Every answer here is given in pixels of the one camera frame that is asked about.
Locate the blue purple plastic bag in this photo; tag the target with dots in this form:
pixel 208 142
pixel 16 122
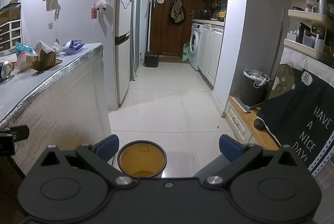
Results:
pixel 72 47

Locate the white washing machine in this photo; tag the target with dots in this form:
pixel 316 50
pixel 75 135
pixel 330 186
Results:
pixel 195 43

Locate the white kitchen cabinets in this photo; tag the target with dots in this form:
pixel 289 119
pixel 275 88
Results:
pixel 210 48

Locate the black printed hanging cloth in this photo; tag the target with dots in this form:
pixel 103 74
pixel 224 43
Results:
pixel 299 113

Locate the teal snack wrapper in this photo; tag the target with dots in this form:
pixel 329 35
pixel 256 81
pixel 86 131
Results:
pixel 21 47

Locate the green bag by washer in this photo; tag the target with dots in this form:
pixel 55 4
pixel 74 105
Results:
pixel 185 52

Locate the white refrigerator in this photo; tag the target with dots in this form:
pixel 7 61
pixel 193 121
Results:
pixel 122 34

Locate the small black floor box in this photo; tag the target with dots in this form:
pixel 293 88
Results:
pixel 151 59

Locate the crushed blue drink can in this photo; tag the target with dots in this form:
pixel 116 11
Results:
pixel 5 70

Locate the brown cardboard piece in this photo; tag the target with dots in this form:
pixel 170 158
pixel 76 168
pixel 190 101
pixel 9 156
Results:
pixel 43 61

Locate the black lined trash can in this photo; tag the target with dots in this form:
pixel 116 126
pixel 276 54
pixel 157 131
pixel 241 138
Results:
pixel 254 88

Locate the white pink plastic bag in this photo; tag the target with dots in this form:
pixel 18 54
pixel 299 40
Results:
pixel 56 48

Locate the white drawer cabinet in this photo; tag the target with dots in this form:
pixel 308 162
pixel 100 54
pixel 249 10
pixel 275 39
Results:
pixel 10 34

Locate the hanging brown bag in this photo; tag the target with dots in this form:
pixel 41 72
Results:
pixel 177 14

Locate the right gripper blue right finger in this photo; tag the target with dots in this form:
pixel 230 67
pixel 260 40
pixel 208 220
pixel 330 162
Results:
pixel 230 148

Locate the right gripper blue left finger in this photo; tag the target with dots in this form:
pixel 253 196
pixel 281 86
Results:
pixel 107 148

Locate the white plush sheep ornament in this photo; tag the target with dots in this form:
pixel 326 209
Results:
pixel 101 5

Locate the brown round trash bin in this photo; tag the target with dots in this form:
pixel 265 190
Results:
pixel 142 159

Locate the dark wooden door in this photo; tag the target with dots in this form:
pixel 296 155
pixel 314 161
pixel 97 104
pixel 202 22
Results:
pixel 170 26

